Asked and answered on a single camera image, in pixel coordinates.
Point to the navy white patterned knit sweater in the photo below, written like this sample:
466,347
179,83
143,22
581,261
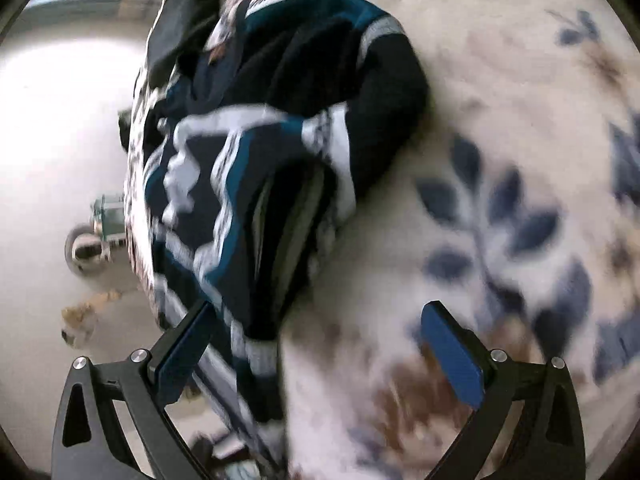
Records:
251,163

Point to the small wheeled cart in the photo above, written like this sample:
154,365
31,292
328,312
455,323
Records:
89,246

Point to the black folded garment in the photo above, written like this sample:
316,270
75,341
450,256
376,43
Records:
177,38

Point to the tan object on floor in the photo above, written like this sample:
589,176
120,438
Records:
80,320

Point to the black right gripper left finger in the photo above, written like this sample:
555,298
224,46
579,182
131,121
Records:
88,440

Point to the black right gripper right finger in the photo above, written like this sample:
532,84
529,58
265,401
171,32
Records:
548,441

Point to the floral cream bed quilt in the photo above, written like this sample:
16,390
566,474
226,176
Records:
515,204

